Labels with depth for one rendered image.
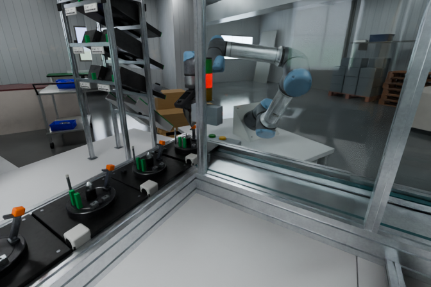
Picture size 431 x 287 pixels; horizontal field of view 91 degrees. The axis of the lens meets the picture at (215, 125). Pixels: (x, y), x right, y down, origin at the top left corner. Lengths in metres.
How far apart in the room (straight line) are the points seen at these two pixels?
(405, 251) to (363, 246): 0.09
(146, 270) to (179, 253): 0.10
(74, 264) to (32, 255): 0.11
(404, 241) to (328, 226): 0.18
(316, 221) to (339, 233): 0.07
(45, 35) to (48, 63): 0.88
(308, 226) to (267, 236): 0.14
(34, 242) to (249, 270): 0.57
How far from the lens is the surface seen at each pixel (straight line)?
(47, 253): 0.72
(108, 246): 0.71
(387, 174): 0.70
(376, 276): 0.83
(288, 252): 0.78
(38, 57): 9.47
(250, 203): 0.84
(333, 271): 0.78
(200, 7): 0.77
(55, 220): 0.81
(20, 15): 9.56
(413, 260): 0.84
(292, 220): 0.82
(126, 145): 1.08
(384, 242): 0.81
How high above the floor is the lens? 1.43
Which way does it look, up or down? 19 degrees down
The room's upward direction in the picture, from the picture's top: straight up
